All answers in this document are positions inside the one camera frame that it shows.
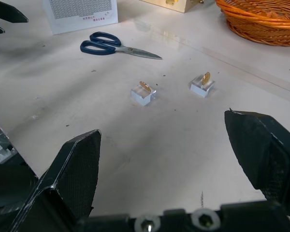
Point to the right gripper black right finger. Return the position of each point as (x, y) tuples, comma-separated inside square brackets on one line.
[(258, 149)]

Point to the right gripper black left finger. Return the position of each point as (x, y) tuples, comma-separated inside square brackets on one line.
[(72, 178)]

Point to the clear plastic strip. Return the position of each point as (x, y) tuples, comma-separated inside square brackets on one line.
[(268, 79)]

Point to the white printed box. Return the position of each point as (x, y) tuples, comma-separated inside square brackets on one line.
[(84, 14)]

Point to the small white device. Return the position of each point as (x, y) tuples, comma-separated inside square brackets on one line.
[(0, 154)]

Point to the clear block with ring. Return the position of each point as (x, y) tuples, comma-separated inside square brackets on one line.
[(200, 89), (141, 96)]

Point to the gold coin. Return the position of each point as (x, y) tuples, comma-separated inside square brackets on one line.
[(145, 86), (206, 78)]

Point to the orange wicker basket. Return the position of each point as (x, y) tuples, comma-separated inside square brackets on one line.
[(261, 24)]

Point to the light wooden box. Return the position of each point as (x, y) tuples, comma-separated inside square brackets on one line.
[(174, 6)]

